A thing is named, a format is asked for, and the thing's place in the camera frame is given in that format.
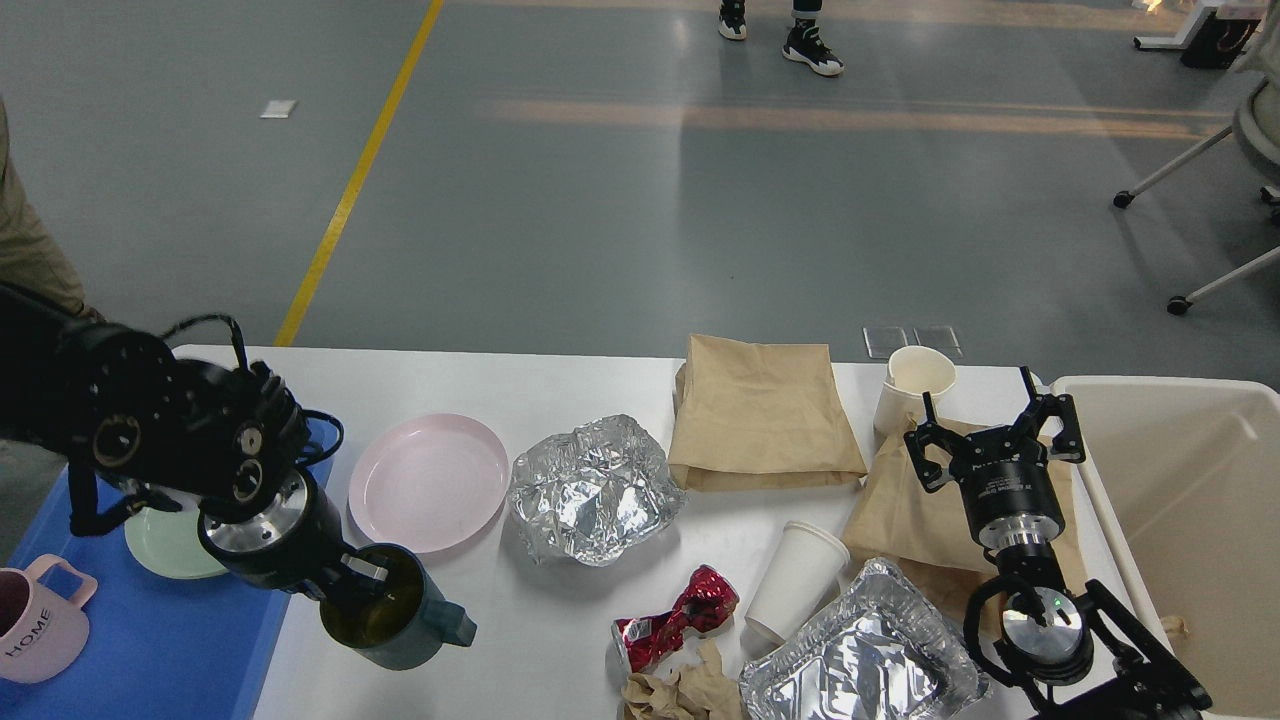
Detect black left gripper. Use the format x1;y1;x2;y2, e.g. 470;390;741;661
197;469;392;601

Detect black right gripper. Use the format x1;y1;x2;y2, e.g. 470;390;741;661
902;366;1087;551

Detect dark teal mug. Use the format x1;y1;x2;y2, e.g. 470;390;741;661
319;543;477;671

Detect pink plate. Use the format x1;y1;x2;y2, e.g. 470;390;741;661
348;413;509;553

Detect pink HOME mug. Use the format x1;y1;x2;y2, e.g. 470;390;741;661
1;553;99;684

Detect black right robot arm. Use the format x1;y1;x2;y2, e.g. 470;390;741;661
902;368;1213;719

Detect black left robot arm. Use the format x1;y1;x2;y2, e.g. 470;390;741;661
3;284;390;603

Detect white paper cup upright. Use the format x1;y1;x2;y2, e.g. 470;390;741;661
873;345;957;438

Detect brown paper bag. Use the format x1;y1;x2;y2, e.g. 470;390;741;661
841;433;1087;624
668;334;868;492

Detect floor outlet plates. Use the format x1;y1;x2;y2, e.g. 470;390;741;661
861;325;965;361

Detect beige plastic bin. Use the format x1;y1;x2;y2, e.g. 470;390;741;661
1053;375;1279;719

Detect green plate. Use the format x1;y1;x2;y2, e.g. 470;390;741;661
124;509;229;582

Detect white paper cup lying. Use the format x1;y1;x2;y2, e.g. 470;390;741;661
746;520;850;646

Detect crumpled aluminium foil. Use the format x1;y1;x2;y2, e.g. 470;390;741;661
507;414;689;568

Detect blue plastic tray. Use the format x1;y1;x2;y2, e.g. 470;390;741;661
1;478;291;719

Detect aluminium foil tray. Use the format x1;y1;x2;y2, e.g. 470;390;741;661
739;557;991;719

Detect crushed red can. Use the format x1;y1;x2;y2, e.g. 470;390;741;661
611;564;740;673

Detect crumpled brown paper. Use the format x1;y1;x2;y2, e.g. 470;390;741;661
621;639;748;719

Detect white office chair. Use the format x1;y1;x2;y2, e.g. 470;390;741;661
1112;20;1280;316

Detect white desk leg far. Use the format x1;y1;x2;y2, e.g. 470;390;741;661
1132;1;1270;69

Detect person in khaki trousers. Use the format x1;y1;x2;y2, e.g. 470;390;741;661
1;106;104;322

